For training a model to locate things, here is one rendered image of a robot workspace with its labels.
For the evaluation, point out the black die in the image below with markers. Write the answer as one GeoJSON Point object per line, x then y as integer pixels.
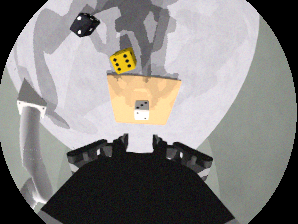
{"type": "Point", "coordinates": [84, 24]}

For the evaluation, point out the tan flat mat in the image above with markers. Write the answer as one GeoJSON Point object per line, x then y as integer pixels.
{"type": "Point", "coordinates": [126, 89]}

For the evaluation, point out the white die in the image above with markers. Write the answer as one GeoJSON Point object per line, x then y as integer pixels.
{"type": "Point", "coordinates": [141, 110]}

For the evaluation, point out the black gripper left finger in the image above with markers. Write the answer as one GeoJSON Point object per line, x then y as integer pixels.
{"type": "Point", "coordinates": [80, 156]}

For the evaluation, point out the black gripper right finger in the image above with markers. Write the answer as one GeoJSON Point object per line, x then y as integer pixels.
{"type": "Point", "coordinates": [195, 160]}

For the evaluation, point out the yellow die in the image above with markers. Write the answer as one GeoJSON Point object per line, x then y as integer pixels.
{"type": "Point", "coordinates": [123, 60]}

